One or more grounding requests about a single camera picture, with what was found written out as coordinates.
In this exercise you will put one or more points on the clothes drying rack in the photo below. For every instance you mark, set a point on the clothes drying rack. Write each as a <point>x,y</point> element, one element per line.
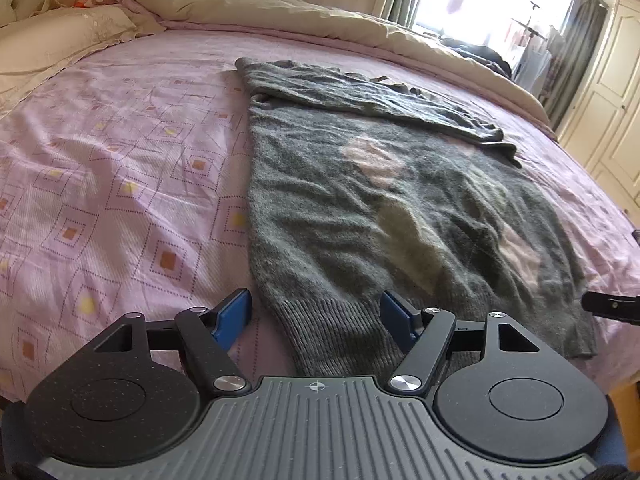
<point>537,35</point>

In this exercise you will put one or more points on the beige duvet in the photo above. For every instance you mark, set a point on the beige duvet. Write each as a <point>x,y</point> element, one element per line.
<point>300,15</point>

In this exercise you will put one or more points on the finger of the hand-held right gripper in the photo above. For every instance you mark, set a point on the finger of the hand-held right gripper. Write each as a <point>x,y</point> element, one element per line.
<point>607,305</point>

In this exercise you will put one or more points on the dark clothes pile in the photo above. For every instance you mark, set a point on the dark clothes pile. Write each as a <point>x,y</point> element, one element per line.
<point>480,55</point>

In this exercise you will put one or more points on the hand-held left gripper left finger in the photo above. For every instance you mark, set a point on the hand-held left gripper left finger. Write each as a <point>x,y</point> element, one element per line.
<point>234,310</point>

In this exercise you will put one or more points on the grey window curtain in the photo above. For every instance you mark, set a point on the grey window curtain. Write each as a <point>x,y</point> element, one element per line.
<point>580,35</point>

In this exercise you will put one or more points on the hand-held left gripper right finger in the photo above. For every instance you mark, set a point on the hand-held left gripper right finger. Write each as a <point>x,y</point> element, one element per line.
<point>395,312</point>

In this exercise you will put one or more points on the pink patterned bed sheet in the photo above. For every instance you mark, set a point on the pink patterned bed sheet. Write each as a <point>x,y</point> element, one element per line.
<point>125,175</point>

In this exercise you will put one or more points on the grey argyle knit sweater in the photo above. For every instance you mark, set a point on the grey argyle knit sweater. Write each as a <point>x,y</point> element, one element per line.
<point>380,210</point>

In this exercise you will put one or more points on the cream panelled wardrobe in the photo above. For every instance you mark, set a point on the cream panelled wardrobe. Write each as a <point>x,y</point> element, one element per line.
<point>607,95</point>

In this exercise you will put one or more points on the beige embroidered pillow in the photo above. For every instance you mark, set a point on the beige embroidered pillow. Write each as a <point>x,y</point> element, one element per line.
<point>55,45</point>

